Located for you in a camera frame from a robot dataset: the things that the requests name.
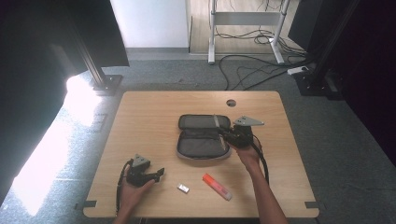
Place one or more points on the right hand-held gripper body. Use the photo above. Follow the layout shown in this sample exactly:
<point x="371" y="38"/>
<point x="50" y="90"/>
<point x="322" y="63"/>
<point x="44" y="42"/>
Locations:
<point x="241" y="135"/>

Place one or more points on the black metal stand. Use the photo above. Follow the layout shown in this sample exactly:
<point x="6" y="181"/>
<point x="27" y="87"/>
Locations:
<point x="320" y="62"/>
<point x="99" y="74"/>

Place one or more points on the white metal desk frame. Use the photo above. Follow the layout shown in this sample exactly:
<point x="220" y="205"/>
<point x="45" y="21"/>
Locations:
<point x="246" y="18"/>

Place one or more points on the white panel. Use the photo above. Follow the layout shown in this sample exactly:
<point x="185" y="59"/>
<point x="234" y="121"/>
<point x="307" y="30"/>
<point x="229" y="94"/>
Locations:
<point x="149" y="21"/>

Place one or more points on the white power strip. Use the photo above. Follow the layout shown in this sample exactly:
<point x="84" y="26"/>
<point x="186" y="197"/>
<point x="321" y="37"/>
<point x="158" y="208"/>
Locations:
<point x="297" y="70"/>

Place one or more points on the dark curtain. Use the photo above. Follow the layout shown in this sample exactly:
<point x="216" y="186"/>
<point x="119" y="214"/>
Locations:
<point x="31" y="77"/>
<point x="373" y="62"/>

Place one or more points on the person's right hand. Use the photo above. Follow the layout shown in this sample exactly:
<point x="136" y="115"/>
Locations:
<point x="249" y="157"/>

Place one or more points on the orange highlighter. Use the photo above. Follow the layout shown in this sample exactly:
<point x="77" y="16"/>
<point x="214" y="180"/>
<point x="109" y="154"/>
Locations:
<point x="214" y="185"/>

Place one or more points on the small white eraser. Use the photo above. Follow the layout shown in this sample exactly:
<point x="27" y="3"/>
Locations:
<point x="183" y="187"/>

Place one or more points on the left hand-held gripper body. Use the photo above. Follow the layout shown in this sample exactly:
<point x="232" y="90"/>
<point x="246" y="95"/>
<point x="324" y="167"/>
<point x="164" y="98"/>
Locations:
<point x="138" y="174"/>

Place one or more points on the person's left hand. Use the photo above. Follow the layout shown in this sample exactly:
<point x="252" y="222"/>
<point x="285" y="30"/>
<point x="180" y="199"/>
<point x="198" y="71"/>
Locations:
<point x="132" y="194"/>

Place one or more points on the grey pencil case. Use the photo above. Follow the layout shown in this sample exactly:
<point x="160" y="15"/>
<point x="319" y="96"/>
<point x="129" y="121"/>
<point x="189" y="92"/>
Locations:
<point x="200" y="147"/>

